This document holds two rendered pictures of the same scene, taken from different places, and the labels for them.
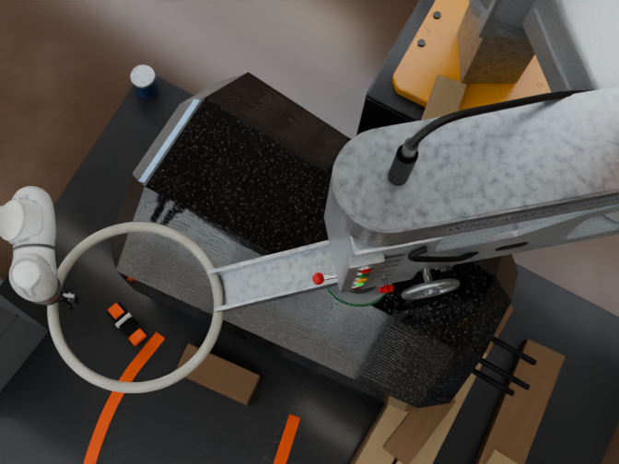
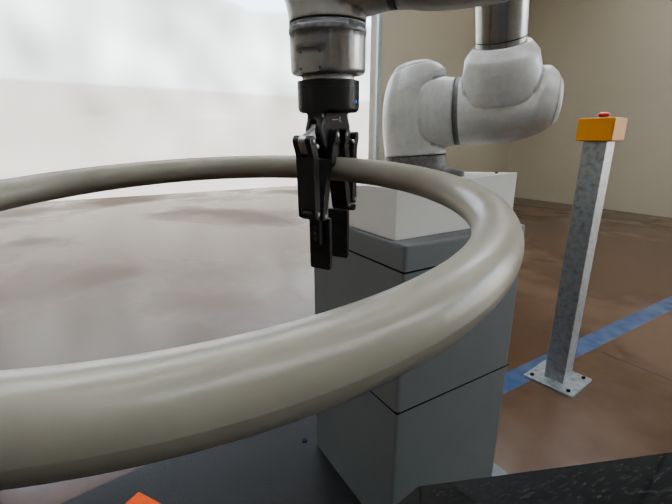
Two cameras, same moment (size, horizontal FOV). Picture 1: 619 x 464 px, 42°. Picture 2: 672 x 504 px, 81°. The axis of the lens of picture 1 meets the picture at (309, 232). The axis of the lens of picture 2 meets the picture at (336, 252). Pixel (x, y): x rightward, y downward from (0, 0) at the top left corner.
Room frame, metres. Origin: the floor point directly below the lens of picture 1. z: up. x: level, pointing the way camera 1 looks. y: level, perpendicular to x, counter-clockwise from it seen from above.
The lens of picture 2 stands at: (0.60, 0.24, 1.00)
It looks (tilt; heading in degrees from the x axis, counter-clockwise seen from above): 16 degrees down; 121
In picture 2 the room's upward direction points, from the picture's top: straight up
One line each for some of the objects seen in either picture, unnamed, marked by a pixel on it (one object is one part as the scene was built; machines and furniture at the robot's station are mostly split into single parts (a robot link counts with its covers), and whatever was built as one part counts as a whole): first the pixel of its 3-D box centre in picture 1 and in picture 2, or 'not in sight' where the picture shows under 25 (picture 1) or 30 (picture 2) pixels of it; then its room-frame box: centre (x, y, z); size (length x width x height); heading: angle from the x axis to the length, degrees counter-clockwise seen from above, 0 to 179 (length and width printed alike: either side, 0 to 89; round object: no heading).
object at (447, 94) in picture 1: (441, 109); not in sight; (1.12, -0.38, 0.81); 0.20 x 0.10 x 0.05; 167
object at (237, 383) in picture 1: (218, 375); not in sight; (0.24, 0.28, 0.07); 0.30 x 0.12 x 0.12; 73
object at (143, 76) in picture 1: (145, 82); not in sight; (1.41, 0.77, 0.08); 0.10 x 0.10 x 0.13
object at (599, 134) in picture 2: not in sight; (578, 259); (0.67, 2.03, 0.54); 0.20 x 0.20 x 1.09; 69
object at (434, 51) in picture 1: (484, 60); not in sight; (1.34, -0.51, 0.76); 0.49 x 0.49 x 0.05; 69
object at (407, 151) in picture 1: (404, 161); not in sight; (0.54, -0.16, 1.81); 0.04 x 0.04 x 0.17
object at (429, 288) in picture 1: (426, 275); not in sight; (0.46, -0.31, 1.22); 0.15 x 0.10 x 0.15; 108
